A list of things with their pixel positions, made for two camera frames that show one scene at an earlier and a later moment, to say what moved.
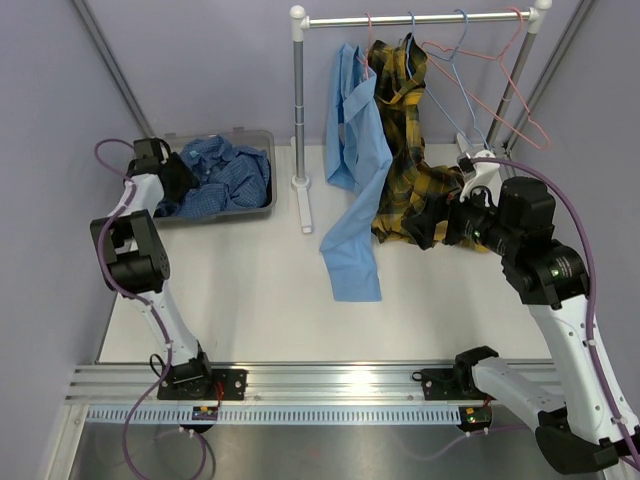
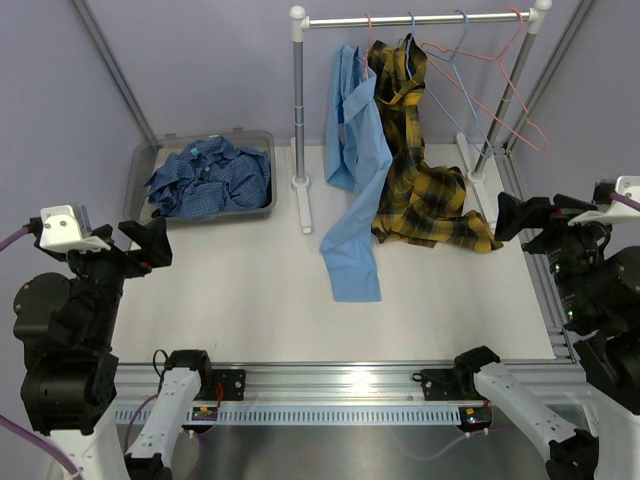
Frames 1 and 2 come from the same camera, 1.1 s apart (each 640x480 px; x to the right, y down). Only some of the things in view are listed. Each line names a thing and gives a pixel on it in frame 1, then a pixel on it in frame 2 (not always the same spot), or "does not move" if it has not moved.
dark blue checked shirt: [230, 178] does not move
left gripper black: [186, 180] to [151, 237]
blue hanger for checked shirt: [451, 60] does not move
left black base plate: [227, 384] does not move
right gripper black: [423, 225] to [515, 213]
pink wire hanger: [503, 66] does not move
